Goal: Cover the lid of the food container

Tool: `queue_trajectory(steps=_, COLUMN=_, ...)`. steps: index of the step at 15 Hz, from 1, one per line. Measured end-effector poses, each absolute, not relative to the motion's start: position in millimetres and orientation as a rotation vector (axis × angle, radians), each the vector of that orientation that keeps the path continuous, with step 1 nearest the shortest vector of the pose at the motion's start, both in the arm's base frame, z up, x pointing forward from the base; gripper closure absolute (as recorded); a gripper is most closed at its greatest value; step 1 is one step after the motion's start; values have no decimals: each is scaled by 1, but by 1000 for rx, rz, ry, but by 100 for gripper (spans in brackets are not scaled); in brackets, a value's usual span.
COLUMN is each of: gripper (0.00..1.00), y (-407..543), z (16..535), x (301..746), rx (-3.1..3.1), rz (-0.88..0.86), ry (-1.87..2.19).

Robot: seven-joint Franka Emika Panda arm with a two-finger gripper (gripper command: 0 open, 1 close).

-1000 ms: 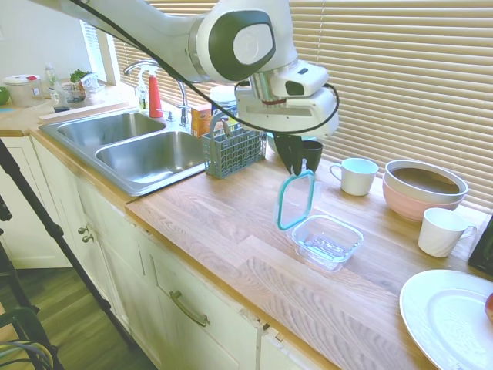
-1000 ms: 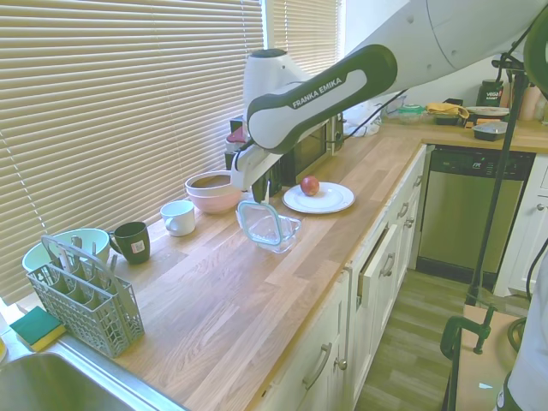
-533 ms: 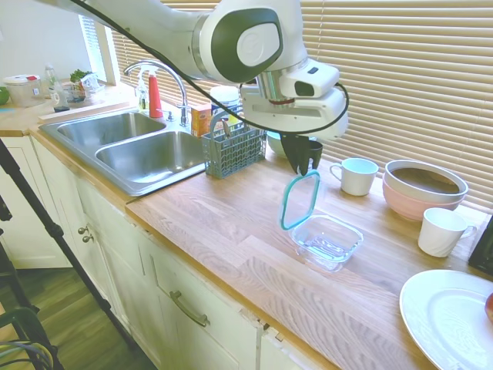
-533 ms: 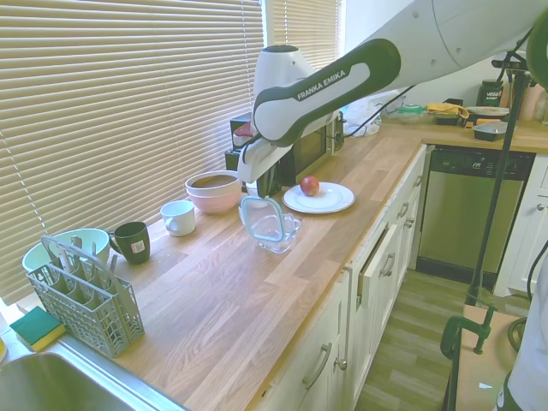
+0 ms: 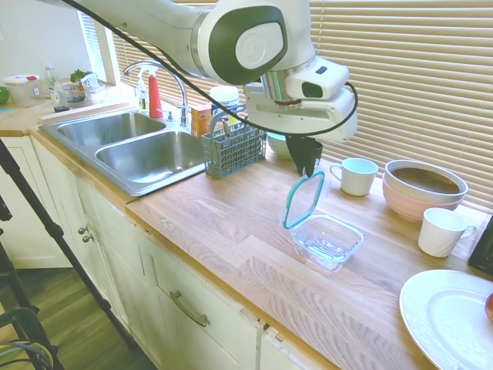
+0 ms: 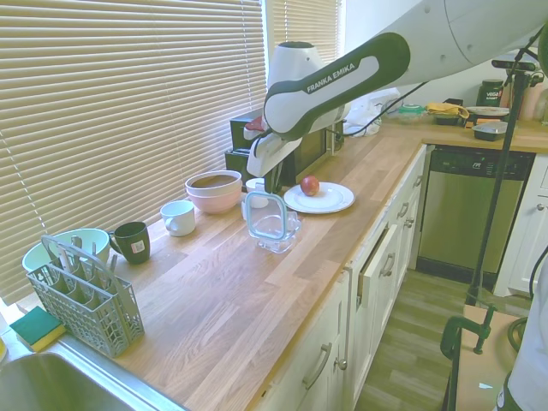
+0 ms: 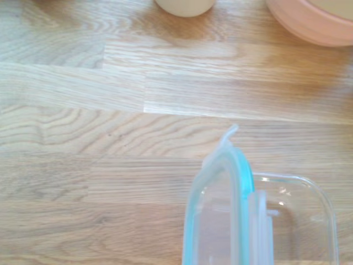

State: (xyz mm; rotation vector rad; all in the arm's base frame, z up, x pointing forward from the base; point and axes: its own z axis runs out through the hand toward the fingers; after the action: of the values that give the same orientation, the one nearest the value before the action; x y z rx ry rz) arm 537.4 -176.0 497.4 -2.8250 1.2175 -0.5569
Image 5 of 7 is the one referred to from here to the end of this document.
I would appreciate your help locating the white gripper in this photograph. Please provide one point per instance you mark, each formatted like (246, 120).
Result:
(319, 121)

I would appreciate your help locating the clear lid with teal seal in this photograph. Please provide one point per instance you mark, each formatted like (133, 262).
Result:
(304, 200)

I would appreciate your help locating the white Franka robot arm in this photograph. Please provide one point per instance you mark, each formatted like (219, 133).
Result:
(231, 46)

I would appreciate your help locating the square glass food container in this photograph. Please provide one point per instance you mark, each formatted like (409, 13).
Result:
(331, 246)

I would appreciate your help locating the white canister with blue lid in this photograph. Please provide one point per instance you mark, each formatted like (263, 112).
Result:
(224, 98)

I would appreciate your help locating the clear tub with white lid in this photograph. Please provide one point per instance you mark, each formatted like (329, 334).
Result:
(23, 92)

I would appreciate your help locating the mint green bowl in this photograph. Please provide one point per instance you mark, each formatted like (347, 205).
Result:
(278, 147)

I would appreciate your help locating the white mug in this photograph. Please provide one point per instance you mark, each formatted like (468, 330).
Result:
(439, 235)
(356, 179)

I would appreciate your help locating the grey plastic cutlery basket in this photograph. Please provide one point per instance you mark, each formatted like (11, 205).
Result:
(235, 154)

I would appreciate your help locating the orange cardboard box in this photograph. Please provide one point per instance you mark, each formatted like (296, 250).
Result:
(200, 121)

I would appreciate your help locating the pink bowl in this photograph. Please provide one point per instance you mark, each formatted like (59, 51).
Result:
(412, 206)

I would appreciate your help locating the wide beige window blind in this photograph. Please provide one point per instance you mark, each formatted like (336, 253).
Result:
(404, 77)

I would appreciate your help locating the chrome sink sprayer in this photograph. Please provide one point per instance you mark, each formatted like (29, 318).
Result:
(169, 115)

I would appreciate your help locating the chrome faucet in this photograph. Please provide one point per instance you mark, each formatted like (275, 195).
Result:
(179, 83)

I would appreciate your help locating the red bottle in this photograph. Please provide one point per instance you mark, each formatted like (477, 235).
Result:
(155, 98)

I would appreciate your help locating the stainless steel double sink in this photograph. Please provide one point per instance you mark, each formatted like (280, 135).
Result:
(146, 162)

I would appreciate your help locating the clear spray bottle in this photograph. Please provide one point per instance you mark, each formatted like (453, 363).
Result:
(142, 96)

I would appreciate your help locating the black appliance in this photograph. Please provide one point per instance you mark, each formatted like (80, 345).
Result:
(483, 250)

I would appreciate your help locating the white round plate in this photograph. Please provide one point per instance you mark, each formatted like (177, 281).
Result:
(450, 320)

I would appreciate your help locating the white plastic bag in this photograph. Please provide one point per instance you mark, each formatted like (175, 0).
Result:
(91, 83)

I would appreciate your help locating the white kitchen cabinet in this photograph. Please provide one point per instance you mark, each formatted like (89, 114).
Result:
(115, 277)

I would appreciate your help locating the red apple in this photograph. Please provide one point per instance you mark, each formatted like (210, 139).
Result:
(490, 307)

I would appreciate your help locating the round metal cabinet knob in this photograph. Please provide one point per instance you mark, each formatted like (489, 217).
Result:
(82, 230)
(88, 238)

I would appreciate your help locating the small window blind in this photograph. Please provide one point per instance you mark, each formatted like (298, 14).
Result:
(92, 42)

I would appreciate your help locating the leafy green plant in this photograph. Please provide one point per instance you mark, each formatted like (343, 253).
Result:
(79, 74)

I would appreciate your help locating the clear dish soap bottle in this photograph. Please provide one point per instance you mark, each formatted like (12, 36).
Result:
(58, 96)

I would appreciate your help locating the green round fruit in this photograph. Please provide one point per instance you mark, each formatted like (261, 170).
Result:
(3, 95)

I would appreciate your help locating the dark green clamp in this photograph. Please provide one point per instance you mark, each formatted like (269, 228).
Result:
(27, 323)

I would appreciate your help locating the black camera tripod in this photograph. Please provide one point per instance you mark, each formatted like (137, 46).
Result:
(50, 227)

